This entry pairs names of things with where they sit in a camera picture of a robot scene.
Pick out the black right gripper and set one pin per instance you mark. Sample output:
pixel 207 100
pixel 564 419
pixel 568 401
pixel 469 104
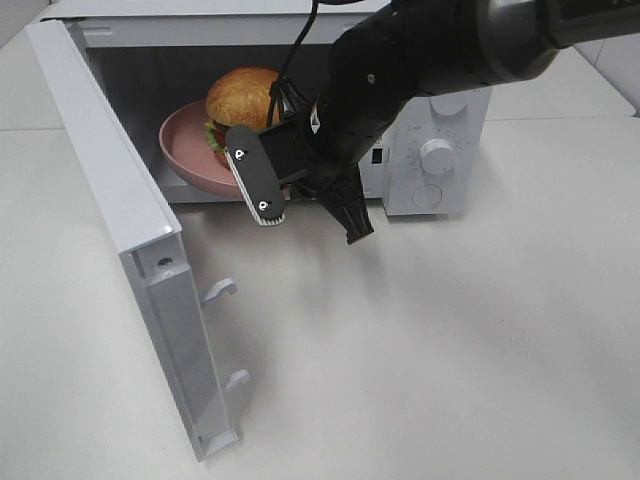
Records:
pixel 316 147

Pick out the toy hamburger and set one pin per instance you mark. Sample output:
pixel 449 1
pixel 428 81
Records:
pixel 241 97

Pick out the pink round plate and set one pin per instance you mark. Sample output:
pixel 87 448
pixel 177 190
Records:
pixel 182 141

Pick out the white microwave oven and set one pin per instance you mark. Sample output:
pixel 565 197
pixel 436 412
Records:
pixel 129 79

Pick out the white microwave door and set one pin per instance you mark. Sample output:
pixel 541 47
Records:
pixel 146 234

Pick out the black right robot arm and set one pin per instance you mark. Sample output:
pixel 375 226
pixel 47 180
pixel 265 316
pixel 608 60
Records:
pixel 405 50

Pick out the white lower microwave knob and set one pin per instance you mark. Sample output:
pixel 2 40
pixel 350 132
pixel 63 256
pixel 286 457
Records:
pixel 437 157

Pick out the white microwave knob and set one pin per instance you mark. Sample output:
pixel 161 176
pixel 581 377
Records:
pixel 449 104
pixel 437 157

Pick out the white upper microwave knob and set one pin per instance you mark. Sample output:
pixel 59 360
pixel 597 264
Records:
pixel 449 104

